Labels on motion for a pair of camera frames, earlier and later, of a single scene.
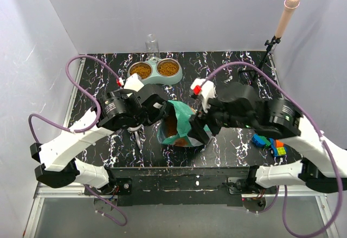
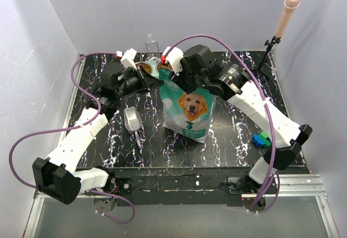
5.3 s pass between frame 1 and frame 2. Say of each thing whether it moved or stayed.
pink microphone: stayed
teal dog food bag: moved
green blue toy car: stayed
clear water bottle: stayed
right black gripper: moved
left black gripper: moved
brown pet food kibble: moved
